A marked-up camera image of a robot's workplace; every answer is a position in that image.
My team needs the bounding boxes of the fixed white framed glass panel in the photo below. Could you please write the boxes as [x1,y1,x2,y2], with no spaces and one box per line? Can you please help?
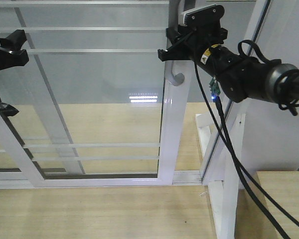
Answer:
[0,7,85,190]

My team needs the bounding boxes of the light plywood base board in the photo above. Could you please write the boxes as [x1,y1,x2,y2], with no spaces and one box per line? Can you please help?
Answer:
[0,102,242,239]

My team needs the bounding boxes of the white framed sliding glass door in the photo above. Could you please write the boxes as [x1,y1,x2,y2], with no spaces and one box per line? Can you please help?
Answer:
[0,0,191,189]

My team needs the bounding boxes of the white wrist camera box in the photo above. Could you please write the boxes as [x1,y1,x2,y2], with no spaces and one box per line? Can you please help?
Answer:
[178,4,225,27]

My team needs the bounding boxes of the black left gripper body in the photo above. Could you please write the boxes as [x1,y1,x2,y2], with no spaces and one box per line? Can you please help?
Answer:
[0,29,29,70]

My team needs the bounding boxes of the silver curved door handle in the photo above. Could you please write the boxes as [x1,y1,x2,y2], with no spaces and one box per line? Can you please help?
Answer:
[164,0,185,87]

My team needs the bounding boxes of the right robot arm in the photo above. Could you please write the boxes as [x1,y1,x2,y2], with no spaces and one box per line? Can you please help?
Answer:
[157,19,299,112]

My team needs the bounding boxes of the white triangular support bracket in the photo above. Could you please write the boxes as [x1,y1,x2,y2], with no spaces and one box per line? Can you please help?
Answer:
[195,113,240,239]

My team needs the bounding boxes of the black braided cable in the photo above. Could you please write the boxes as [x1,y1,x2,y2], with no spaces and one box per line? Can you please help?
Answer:
[193,39,299,239]

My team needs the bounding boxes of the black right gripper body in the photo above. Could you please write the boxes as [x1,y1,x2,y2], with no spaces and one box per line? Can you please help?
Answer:
[157,19,229,75]

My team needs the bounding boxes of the light wooden box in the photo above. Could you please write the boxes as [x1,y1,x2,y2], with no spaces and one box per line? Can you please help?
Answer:
[257,171,299,239]

